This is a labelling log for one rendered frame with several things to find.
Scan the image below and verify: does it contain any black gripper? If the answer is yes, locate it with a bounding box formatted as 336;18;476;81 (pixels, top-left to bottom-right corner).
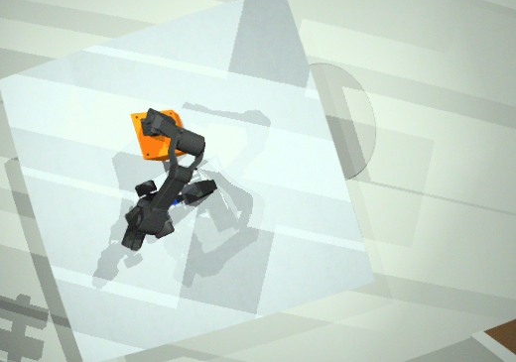
135;180;175;239

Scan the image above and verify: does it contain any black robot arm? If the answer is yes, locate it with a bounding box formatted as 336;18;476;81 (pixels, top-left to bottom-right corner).
121;108;205;251

